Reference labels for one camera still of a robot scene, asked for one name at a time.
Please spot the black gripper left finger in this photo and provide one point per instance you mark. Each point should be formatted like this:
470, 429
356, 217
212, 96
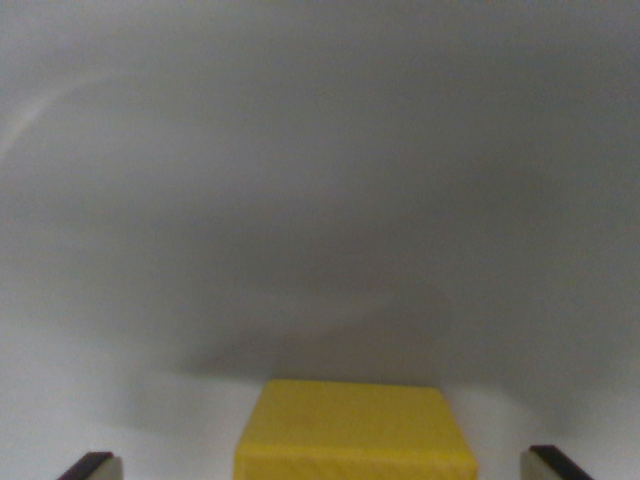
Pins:
92, 467

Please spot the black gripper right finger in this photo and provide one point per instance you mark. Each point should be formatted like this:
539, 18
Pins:
547, 465

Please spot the yellow wooden cube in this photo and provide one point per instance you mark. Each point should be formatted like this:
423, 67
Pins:
355, 430

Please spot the white plastic bin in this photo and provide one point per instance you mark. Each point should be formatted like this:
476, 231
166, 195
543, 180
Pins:
320, 200

